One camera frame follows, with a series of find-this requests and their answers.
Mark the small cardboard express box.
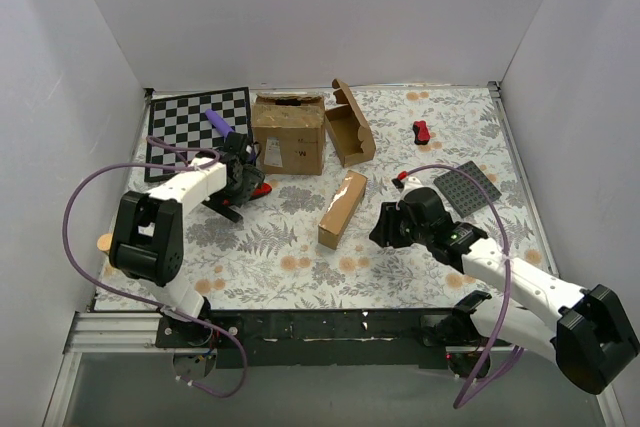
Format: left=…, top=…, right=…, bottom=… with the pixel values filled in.
left=318, top=170, right=368, bottom=250

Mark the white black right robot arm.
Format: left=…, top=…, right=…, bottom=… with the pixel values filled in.
left=369, top=186, right=639, bottom=394

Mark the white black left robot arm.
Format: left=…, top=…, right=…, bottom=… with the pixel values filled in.
left=109, top=132, right=265, bottom=347

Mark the large brown cardboard box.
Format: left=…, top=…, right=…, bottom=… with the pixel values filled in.
left=251, top=93, right=326, bottom=175

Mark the open small cardboard box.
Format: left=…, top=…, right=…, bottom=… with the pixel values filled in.
left=325, top=79, right=376, bottom=167

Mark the grey studded building plate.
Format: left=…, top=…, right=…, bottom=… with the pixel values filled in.
left=434, top=161, right=501, bottom=218

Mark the purple cylindrical tool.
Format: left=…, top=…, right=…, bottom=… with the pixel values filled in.
left=205, top=109, right=234, bottom=139

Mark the black and white chessboard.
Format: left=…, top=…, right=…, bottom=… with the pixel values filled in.
left=147, top=87, right=253, bottom=160

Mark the floral patterned table mat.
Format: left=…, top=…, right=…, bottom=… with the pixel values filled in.
left=181, top=86, right=556, bottom=310

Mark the wooden cork cylinder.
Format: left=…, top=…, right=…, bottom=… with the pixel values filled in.
left=96, top=233, right=113, bottom=253

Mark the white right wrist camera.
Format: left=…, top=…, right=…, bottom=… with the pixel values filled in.
left=392, top=171, right=423, bottom=196

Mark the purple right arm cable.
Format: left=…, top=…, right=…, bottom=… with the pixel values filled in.
left=397, top=164, right=526, bottom=409

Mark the aluminium frame rail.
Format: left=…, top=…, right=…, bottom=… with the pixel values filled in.
left=74, top=302, right=500, bottom=349

